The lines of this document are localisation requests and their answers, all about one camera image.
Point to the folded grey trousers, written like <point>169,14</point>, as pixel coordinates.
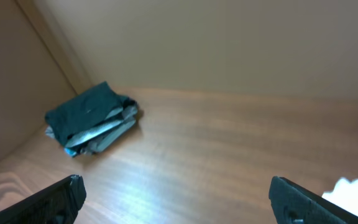
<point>102,142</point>

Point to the folded blue jeans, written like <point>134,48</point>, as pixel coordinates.
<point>71,152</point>

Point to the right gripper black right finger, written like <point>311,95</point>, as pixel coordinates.
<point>293,204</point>

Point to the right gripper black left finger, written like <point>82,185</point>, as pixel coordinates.
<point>56,204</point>

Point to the black shorts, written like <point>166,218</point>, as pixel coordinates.
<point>89,115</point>

